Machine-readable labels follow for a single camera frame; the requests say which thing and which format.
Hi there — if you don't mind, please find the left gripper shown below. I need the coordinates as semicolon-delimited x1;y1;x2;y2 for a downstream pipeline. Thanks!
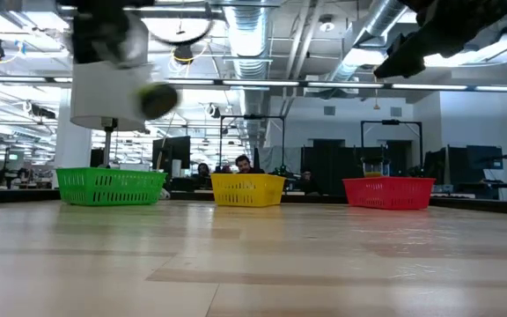
70;0;150;67

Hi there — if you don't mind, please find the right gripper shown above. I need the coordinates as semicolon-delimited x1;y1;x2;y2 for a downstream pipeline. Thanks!
372;0;507;80

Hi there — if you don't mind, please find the yellow thread spool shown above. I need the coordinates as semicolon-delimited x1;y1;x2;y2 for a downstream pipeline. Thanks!
136;82;180;121

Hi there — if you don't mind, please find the white cylinder shade lamp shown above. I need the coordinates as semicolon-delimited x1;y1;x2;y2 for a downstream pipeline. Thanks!
69;60;156;169

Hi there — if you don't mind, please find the red plastic basket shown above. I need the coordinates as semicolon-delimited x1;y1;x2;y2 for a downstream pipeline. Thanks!
342;176;437;210

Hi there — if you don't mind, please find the black monitor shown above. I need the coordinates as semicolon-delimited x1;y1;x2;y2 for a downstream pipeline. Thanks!
151;135;192;178

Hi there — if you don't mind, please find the long ceiling light bar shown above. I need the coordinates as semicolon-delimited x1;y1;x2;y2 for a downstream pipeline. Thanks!
0;75;507;92

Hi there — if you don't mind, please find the green plastic basket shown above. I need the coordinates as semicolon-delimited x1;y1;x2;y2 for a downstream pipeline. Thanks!
55;166;169;207

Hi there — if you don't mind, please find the yellow plastic basket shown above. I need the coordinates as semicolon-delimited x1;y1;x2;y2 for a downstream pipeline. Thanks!
210;173;287;208

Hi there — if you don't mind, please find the black overhead rig frame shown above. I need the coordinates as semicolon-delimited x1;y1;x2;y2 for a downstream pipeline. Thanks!
360;119;424;177
219;114;286;175

